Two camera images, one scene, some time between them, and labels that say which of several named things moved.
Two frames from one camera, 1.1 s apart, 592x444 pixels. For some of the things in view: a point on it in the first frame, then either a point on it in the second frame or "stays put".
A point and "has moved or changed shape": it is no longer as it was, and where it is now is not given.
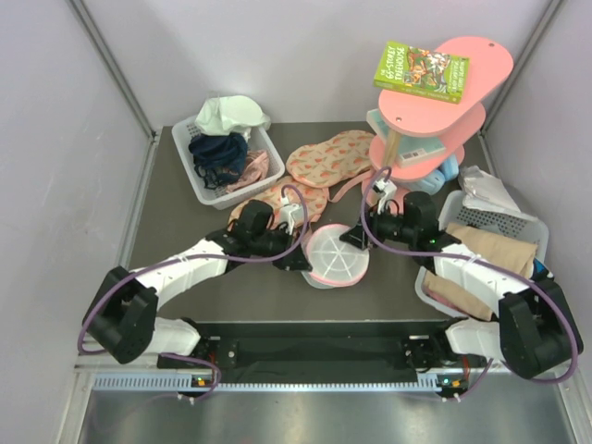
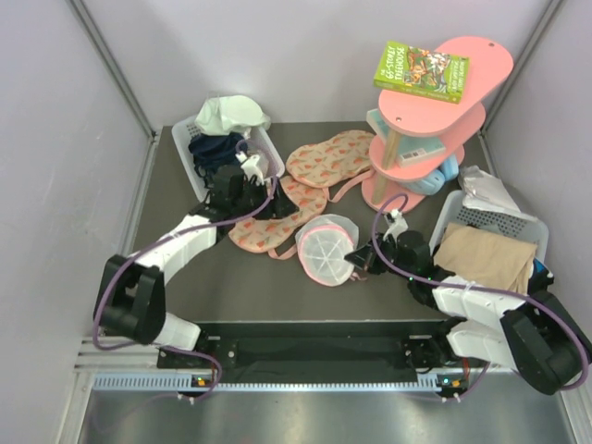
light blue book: x=412 y=149 stays put
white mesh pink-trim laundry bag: x=333 y=261 has moved or changed shape
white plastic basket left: x=259 y=141 stays put
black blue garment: x=539 y=272 stays put
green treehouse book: x=422 y=72 stays put
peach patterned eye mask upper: x=330 y=164 stays put
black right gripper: x=357 y=236 -> x=362 y=257
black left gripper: x=293 y=262 -> x=280 y=205
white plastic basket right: x=520 y=226 stays put
